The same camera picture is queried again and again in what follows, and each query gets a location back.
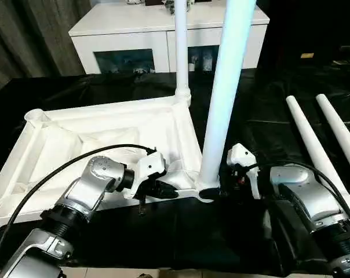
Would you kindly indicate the white plastic table top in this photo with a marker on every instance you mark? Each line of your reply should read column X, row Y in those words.
column 105, row 124

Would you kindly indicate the white plastic table leg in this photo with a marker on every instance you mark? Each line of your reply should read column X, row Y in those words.
column 337, row 127
column 181, row 52
column 314, row 139
column 224, row 87

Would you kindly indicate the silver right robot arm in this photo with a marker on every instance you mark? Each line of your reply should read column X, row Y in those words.
column 308, row 191

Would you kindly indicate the black mat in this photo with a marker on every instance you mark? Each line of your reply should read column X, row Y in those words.
column 264, row 116

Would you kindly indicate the white cabinet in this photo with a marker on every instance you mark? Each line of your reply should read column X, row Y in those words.
column 128, row 29

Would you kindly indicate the glass bowl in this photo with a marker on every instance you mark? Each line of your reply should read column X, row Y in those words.
column 170, row 5

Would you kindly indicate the grey curtain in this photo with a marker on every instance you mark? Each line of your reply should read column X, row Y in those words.
column 30, row 37

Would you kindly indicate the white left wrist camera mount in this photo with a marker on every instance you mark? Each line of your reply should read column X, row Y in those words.
column 150, row 166

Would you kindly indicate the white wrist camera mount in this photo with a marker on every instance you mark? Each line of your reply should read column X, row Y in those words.
column 243, row 157
column 150, row 166

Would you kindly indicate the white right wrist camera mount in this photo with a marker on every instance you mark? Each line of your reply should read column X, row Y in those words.
column 243, row 157

